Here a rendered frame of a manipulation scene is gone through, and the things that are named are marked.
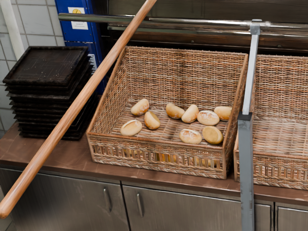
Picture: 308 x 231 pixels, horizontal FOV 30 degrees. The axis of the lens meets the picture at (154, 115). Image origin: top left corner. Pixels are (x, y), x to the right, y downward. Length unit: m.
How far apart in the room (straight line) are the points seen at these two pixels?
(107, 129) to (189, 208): 0.48
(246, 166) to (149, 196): 0.49
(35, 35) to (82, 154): 0.66
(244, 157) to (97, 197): 0.73
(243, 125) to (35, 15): 1.22
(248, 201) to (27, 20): 1.32
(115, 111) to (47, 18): 0.53
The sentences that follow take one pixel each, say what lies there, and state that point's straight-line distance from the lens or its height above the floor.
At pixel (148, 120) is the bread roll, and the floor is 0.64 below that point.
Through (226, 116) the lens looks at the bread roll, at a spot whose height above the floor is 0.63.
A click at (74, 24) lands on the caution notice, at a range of 2.58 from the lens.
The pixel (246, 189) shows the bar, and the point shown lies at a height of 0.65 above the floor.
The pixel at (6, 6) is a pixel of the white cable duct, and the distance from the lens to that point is 2.73.
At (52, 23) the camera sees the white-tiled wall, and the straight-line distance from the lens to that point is 2.67.
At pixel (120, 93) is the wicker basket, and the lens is 2.53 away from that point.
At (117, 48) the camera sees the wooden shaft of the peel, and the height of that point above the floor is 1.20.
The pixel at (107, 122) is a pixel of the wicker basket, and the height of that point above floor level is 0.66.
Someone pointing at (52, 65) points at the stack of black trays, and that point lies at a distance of 2.45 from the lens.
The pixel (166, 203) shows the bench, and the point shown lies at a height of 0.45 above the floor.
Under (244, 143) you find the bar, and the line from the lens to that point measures 1.91.
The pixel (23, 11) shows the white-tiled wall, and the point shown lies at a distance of 2.71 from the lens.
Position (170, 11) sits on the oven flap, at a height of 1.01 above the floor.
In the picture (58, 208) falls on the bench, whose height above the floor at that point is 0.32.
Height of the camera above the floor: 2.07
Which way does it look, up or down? 36 degrees down
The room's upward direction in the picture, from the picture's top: 8 degrees counter-clockwise
